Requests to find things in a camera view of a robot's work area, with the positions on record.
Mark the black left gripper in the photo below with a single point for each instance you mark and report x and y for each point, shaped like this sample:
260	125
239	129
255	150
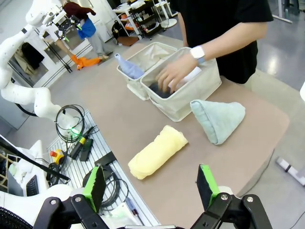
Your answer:
63	25

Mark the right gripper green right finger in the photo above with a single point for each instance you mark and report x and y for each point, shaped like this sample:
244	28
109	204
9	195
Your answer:
207	183

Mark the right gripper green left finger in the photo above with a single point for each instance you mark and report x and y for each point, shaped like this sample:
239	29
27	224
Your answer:
95	188

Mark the dark grey towel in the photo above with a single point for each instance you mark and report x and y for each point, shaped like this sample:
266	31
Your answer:
164	93

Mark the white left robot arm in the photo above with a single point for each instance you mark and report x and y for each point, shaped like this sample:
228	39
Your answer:
14	93

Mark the person right forearm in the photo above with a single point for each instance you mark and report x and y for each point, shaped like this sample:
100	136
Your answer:
183	31

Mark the person left forearm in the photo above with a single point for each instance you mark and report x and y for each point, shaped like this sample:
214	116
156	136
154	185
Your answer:
236	40

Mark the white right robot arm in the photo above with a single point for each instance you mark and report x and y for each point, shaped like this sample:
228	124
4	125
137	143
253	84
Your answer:
31	198

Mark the person left hand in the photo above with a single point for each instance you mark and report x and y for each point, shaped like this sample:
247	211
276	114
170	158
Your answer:
176	74

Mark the background person blue top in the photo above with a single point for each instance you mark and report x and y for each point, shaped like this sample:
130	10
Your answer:
89	26

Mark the black mounting plate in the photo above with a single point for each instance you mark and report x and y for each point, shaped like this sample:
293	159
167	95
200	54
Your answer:
106	158

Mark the orange cloth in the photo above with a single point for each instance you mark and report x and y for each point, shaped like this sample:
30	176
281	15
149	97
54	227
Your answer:
87	61

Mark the white plastic bag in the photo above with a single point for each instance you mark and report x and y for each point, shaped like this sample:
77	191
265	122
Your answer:
119	213

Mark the black rectangular box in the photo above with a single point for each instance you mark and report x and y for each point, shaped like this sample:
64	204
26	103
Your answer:
86	149

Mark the black yellow connector plug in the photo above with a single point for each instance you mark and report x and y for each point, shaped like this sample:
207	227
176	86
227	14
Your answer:
78	146

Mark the yellow red emergency stop button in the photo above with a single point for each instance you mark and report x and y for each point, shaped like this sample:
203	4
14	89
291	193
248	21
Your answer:
56	155

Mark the white desk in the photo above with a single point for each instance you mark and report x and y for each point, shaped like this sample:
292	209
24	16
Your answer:
124	12

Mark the yellow rolled towel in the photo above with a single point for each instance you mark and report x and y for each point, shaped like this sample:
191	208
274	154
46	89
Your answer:
157	152

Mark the black keyboard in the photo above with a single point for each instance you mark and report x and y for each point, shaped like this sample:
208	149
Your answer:
32	186

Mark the light blue folded towel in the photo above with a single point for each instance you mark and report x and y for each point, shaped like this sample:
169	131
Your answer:
219	119

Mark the lavender folded towel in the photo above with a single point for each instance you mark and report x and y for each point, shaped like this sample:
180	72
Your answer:
131	68

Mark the long black rod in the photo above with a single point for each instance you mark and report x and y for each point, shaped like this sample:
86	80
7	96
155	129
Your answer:
28	157

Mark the black rolling cart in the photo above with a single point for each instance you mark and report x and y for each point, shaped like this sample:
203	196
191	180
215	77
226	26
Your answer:
149	19

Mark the large beige fabric basket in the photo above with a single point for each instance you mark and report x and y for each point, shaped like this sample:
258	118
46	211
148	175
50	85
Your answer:
190	100

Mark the white table foot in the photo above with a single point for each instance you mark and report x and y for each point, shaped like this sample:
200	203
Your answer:
291	170

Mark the white rolled towel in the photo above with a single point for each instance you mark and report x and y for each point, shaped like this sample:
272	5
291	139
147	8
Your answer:
190	75

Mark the white smartwatch blue band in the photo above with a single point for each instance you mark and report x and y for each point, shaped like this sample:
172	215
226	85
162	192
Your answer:
197	53

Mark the person torso black shirt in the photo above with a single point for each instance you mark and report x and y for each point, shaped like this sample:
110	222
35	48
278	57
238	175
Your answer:
219	16

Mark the white desk leg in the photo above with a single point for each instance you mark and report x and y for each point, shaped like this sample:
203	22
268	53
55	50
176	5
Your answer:
282	12

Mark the slotted aluminium base plate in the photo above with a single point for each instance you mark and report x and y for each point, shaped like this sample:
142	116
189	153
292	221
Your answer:
100	143

